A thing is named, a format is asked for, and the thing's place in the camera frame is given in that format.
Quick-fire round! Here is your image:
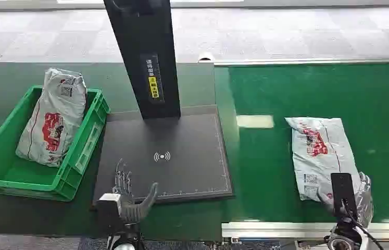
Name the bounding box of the green conveyor belt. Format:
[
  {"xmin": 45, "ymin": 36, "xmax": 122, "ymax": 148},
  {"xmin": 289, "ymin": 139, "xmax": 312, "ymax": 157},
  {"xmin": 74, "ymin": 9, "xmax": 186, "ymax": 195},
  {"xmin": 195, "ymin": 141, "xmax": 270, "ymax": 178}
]
[{"xmin": 214, "ymin": 63, "xmax": 389, "ymax": 223}]

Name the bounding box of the black scanner base plate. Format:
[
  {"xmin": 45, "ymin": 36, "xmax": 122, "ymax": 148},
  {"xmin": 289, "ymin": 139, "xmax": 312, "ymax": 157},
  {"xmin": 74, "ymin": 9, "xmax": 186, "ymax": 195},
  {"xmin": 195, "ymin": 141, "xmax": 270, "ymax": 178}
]
[{"xmin": 92, "ymin": 105, "xmax": 233, "ymax": 208}]

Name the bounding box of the grey parcel bag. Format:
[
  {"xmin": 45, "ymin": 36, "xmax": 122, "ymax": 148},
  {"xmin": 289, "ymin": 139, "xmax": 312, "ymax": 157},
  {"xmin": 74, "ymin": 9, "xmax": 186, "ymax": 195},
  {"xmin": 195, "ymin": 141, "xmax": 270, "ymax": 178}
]
[
  {"xmin": 15, "ymin": 67, "xmax": 87, "ymax": 168},
  {"xmin": 284, "ymin": 117, "xmax": 364, "ymax": 204}
]

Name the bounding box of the silver conveyor side rail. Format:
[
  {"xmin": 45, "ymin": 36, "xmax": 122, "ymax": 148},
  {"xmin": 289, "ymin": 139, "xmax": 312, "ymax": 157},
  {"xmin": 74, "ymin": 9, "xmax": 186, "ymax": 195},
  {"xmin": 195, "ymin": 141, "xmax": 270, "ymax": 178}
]
[
  {"xmin": 212, "ymin": 58, "xmax": 389, "ymax": 67},
  {"xmin": 221, "ymin": 221, "xmax": 389, "ymax": 241}
]

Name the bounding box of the black scanner column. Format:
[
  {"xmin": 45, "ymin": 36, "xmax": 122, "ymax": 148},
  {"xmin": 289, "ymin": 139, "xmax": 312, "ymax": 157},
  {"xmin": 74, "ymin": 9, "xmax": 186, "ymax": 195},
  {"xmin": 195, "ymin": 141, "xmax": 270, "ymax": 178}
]
[{"xmin": 103, "ymin": 0, "xmax": 182, "ymax": 120}]

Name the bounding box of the grey parcel bag, upright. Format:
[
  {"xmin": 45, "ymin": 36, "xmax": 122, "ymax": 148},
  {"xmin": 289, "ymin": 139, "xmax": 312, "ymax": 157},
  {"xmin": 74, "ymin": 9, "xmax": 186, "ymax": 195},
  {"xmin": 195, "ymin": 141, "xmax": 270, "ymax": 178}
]
[{"xmin": 15, "ymin": 67, "xmax": 87, "ymax": 168}]

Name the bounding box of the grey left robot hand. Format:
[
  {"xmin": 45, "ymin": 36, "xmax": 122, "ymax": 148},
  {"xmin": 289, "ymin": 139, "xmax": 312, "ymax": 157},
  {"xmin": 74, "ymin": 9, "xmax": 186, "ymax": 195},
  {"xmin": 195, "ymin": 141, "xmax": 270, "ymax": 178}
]
[{"xmin": 112, "ymin": 158, "xmax": 159, "ymax": 224}]

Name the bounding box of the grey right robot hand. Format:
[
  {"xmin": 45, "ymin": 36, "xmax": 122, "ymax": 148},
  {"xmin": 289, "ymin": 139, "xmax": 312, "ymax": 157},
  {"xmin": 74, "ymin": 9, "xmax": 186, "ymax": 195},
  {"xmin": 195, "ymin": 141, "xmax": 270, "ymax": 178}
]
[{"xmin": 330, "ymin": 171, "xmax": 375, "ymax": 229}]

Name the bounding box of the yellow label sticker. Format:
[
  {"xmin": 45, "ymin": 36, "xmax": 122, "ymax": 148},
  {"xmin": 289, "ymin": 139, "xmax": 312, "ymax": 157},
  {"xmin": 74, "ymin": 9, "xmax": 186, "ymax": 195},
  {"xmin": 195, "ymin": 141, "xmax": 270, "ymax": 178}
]
[{"xmin": 148, "ymin": 76, "xmax": 160, "ymax": 99}]

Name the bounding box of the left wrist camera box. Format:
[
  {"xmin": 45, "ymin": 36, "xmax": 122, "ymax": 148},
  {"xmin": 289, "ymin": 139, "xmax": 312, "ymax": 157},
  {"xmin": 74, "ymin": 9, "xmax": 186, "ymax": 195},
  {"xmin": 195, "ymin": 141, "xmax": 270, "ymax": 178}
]
[{"xmin": 95, "ymin": 193, "xmax": 123, "ymax": 226}]

